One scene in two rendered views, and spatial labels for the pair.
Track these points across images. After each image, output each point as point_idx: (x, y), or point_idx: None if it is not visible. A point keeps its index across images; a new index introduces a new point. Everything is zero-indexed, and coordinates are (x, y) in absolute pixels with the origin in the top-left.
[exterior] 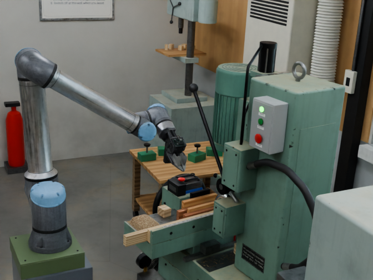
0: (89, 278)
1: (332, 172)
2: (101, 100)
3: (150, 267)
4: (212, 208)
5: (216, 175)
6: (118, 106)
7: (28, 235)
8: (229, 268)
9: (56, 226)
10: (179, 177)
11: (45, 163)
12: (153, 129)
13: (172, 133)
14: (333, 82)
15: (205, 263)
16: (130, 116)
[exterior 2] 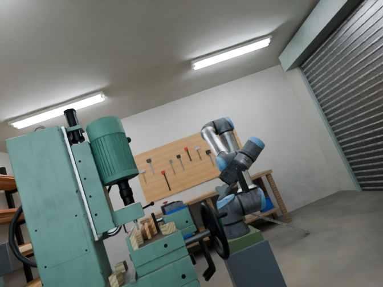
0: (228, 265)
1: (21, 206)
2: (210, 144)
3: (204, 271)
4: (142, 228)
5: (150, 203)
6: (214, 147)
7: (249, 227)
8: (113, 271)
9: (222, 221)
10: (175, 201)
11: (237, 183)
12: (217, 162)
13: (231, 165)
14: (17, 136)
15: (127, 262)
16: (215, 153)
